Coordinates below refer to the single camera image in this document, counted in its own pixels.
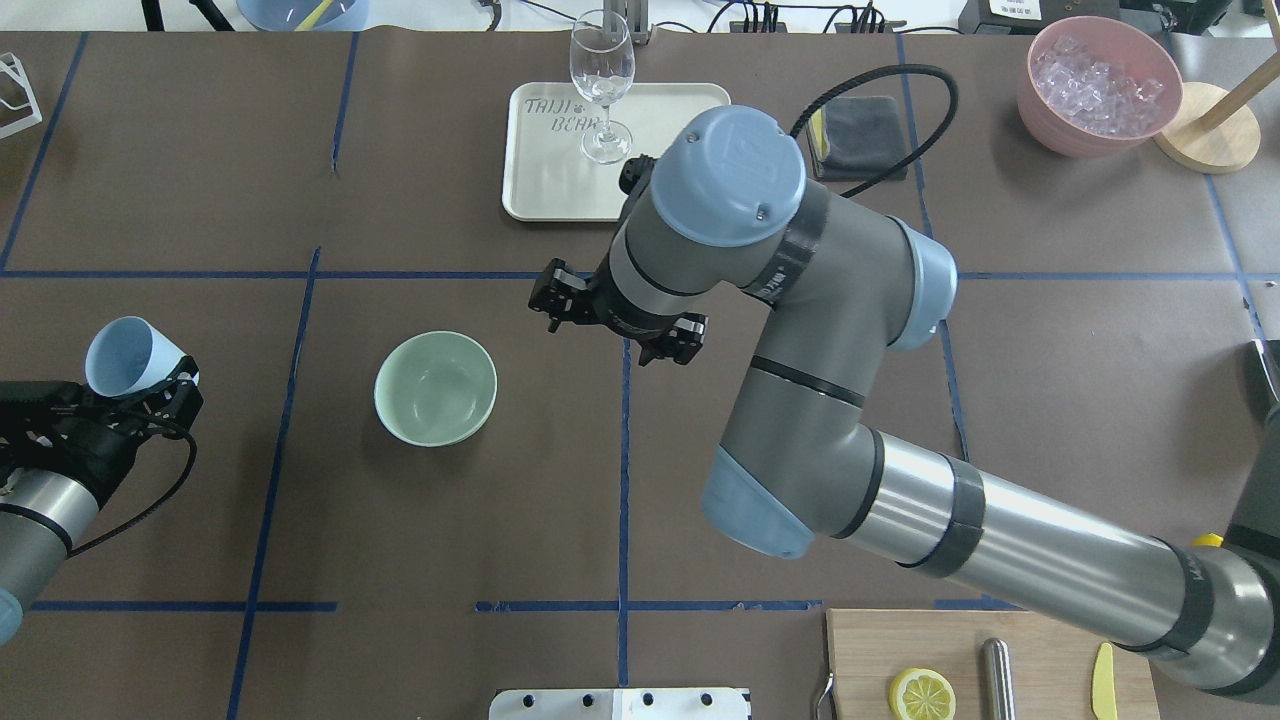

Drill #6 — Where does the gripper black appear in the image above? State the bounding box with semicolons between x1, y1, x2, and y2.
1;375;204;486
527;258;707;366

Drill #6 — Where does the light blue plastic cup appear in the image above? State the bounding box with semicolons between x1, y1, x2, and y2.
84;316;188;397

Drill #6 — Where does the green ceramic bowl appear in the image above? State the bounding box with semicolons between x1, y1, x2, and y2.
372;331;498;448

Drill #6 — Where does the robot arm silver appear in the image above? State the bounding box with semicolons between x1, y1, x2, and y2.
529;105;1279;705
1;372;204;643

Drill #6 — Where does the blue bowl with fork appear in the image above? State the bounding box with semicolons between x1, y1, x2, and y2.
236;1;372;32

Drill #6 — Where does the pink bowl of ice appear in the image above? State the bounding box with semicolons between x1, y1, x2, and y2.
1018;15;1183;158

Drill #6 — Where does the cream bear tray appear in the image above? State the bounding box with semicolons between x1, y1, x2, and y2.
500;82;731;222

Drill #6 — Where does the clear wine glass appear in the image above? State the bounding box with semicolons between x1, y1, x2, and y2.
570;9;636;165

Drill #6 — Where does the half lemon slice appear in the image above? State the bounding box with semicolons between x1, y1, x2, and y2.
887;667;957;719

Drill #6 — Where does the silver metal cylinder tool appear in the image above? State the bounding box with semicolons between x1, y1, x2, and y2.
980;637;1018;719

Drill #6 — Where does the wooden cutting board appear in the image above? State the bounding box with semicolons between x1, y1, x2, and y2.
826;609;1105;719

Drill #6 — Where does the yellow plastic knife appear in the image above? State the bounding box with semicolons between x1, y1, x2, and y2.
1091;642;1117;720

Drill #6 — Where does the wooden stand with carton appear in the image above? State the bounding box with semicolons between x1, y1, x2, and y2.
1155;53;1279;176

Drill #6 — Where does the yellow lemon large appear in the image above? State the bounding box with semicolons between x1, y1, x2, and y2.
1190;533;1225;548

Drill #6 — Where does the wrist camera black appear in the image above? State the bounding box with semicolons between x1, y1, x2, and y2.
618;154;657;197

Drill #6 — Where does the white wire cup rack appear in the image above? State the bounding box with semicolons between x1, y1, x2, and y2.
1;53;44;140

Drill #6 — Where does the black camera tripod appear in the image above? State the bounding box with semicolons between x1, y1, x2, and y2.
138;0;236;32

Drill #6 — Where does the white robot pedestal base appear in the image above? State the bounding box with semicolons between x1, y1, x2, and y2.
488;685;753;719

